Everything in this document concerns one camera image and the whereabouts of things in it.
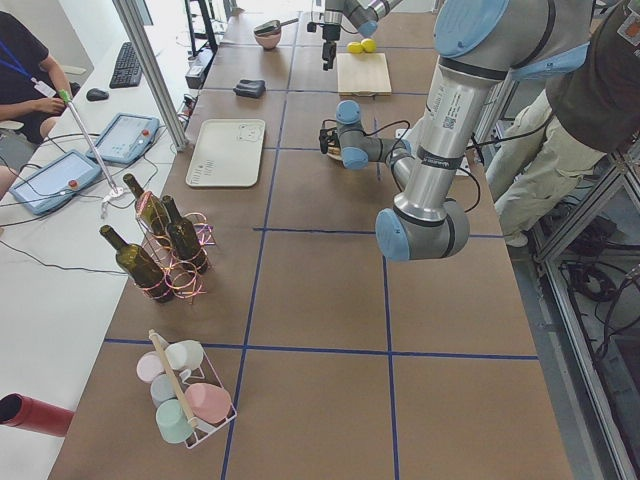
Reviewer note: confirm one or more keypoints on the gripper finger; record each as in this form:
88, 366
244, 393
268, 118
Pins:
328, 56

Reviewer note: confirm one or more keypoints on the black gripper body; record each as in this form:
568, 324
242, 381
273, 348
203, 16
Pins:
329, 35

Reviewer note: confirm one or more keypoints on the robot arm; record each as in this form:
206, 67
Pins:
479, 43
364, 19

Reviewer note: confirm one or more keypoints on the cream bear tray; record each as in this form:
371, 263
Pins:
227, 154

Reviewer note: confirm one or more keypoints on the yellow lemon left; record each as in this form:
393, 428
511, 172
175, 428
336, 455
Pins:
355, 48

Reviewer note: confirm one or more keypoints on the wooden cutting board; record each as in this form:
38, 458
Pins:
364, 74

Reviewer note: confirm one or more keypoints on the metal scoop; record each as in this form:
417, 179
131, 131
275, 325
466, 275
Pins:
272, 27

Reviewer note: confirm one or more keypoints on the pink bowl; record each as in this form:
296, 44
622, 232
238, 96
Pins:
268, 40

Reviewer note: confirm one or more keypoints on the grey folded cloth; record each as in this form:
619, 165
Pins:
250, 88

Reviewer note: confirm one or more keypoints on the white plate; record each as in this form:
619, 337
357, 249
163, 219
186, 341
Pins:
336, 156

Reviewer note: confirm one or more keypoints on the black keyboard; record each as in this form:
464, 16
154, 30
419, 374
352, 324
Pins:
127, 70

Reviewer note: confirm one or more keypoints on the teach pendant far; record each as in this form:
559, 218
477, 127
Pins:
126, 138

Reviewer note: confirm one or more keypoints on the teach pendant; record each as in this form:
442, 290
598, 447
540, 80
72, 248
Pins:
126, 138
55, 184

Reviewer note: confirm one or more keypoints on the black computer mouse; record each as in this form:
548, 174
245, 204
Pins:
96, 94

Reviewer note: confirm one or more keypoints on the green wine bottle middle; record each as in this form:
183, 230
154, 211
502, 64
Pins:
183, 236

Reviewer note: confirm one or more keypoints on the green wine bottle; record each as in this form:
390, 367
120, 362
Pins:
149, 209
139, 265
183, 236

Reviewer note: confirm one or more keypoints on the green wine bottle back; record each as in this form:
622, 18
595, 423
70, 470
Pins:
149, 209

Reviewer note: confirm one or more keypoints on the standing person beige trousers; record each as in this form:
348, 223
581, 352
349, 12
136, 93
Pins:
575, 121

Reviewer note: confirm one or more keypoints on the green wine bottle front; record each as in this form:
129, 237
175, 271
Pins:
139, 265

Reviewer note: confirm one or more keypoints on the seated person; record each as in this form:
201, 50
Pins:
31, 80

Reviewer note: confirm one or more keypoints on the teach pendant near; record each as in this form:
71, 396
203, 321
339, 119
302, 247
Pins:
55, 184

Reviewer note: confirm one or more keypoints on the white cup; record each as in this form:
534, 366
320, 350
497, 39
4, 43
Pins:
186, 354

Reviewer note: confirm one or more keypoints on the light pink cup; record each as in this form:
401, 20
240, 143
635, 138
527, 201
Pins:
149, 367

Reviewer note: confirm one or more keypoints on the pink cup large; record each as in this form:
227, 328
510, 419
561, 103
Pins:
209, 402

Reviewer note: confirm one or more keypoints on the grey cup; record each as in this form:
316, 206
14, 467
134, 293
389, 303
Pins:
161, 390

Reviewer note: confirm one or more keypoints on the mint green cup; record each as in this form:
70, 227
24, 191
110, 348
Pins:
172, 422

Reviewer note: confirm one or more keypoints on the red cylinder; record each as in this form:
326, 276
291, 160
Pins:
26, 413

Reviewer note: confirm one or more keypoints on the aluminium frame post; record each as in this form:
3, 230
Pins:
133, 25

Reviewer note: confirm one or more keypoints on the copper wire bottle rack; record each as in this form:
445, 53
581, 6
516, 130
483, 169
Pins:
185, 282

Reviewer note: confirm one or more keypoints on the silver stick green handle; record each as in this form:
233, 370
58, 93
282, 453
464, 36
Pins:
115, 190

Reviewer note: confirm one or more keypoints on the wooden rack handle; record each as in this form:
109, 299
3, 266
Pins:
157, 343

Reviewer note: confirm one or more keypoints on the white wire cup rack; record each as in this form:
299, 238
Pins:
204, 374

